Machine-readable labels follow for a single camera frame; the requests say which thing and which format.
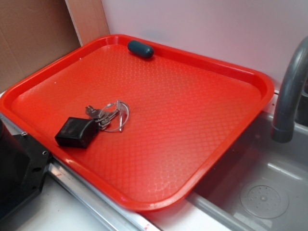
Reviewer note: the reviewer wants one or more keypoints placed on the red plastic tray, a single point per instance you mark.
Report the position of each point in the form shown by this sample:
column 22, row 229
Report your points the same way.
column 185, row 111

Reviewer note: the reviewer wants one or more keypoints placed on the silver key bunch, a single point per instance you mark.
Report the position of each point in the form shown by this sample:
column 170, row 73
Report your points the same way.
column 101, row 117

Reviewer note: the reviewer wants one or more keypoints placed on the dark teal oval case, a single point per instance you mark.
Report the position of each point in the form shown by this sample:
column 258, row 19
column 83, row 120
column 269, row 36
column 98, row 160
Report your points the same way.
column 140, row 49

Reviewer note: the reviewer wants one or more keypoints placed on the black key fob pouch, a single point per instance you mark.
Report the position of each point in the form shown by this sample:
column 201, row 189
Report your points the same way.
column 77, row 132

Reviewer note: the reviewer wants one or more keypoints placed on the grey toy sink basin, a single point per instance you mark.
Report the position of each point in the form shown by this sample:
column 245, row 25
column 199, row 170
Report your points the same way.
column 258, row 184

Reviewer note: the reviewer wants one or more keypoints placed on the grey sink faucet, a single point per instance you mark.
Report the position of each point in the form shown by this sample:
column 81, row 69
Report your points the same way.
column 292, row 102

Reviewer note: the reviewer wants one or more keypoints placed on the brown cardboard panel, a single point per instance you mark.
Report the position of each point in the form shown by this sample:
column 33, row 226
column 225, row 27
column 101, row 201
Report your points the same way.
column 35, row 33

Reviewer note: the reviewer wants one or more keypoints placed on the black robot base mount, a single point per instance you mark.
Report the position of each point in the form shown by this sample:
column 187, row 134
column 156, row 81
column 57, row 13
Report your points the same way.
column 24, row 163

